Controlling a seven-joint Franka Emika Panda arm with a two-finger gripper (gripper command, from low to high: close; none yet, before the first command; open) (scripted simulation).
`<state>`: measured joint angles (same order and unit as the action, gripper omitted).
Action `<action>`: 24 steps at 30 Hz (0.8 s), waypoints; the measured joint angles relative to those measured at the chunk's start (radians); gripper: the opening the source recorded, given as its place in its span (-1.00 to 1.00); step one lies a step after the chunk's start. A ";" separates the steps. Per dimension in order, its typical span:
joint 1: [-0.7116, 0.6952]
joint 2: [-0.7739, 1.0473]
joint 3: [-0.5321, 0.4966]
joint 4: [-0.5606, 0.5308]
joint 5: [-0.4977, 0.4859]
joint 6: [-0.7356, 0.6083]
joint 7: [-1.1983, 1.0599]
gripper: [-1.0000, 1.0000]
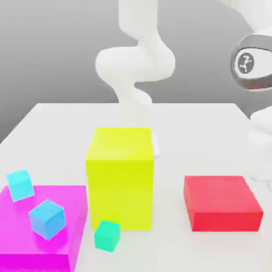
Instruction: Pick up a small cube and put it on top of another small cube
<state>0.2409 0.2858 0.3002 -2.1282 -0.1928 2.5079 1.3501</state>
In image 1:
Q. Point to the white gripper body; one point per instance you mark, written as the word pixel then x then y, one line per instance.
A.
pixel 262 157

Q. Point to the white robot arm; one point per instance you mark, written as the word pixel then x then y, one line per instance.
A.
pixel 138 63

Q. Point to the small green cube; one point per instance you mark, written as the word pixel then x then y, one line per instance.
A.
pixel 106 236

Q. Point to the small blue cube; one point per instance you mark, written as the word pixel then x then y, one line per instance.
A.
pixel 47 220

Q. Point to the small cyan cube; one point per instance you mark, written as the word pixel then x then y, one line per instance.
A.
pixel 20 186

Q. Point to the large red box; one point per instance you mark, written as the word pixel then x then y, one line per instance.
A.
pixel 221 201

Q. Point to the large yellow box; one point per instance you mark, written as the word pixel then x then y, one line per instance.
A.
pixel 120 182

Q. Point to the large magenta box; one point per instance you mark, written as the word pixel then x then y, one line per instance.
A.
pixel 19 225

